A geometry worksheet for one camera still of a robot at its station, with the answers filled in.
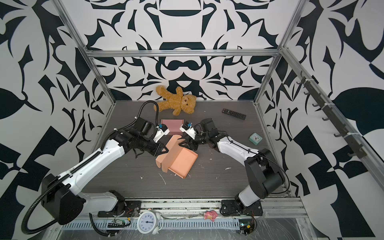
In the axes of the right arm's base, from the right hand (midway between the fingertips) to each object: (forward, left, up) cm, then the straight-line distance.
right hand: (182, 140), depth 82 cm
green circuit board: (-37, -30, -17) cm, 51 cm away
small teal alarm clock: (+9, -46, -15) cm, 50 cm away
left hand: (-6, +7, +3) cm, 10 cm away
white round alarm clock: (-35, +15, -12) cm, 40 cm away
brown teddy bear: (+36, +6, -9) cm, 38 cm away
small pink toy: (-33, -13, -12) cm, 37 cm away
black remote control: (+27, -40, -14) cm, 50 cm away
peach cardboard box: (-6, +3, -12) cm, 13 cm away
